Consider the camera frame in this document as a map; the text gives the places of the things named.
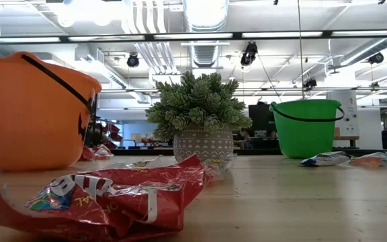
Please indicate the red storage bin rack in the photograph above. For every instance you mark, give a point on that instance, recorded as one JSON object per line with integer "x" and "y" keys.
{"x": 111, "y": 129}

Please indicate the artificial succulent in patterned pot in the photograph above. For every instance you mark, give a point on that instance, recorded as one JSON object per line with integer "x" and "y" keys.
{"x": 197, "y": 101}

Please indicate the orange pumpkin bucket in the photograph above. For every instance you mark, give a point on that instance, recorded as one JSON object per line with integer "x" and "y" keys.
{"x": 29, "y": 117}

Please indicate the white pillar with sockets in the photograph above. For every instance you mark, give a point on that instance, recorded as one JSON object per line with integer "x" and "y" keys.
{"x": 351, "y": 111}

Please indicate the white pipe bundle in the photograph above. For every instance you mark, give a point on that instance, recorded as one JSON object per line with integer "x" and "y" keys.
{"x": 153, "y": 53}

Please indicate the clear wrapped red gummy candy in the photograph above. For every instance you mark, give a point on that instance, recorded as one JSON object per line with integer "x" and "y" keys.
{"x": 218, "y": 166}

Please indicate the black round spotlight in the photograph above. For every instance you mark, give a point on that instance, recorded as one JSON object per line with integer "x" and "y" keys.
{"x": 376, "y": 58}
{"x": 133, "y": 61}
{"x": 249, "y": 53}
{"x": 310, "y": 84}

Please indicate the wooden bench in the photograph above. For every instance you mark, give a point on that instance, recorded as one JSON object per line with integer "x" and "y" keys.
{"x": 348, "y": 138}

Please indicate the red Skittles candy bag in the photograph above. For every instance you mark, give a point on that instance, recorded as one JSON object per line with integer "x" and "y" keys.
{"x": 86, "y": 154}
{"x": 129, "y": 201}
{"x": 102, "y": 153}

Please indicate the green plastic bucket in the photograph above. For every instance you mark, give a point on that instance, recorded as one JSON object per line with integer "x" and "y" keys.
{"x": 304, "y": 138}

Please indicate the black beam with light strips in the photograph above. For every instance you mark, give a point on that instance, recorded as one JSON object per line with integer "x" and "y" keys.
{"x": 237, "y": 35}

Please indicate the white ventilation duct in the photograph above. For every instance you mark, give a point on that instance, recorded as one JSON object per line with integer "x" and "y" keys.
{"x": 207, "y": 17}

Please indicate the black monitor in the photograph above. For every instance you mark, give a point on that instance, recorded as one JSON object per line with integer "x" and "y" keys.
{"x": 260, "y": 121}

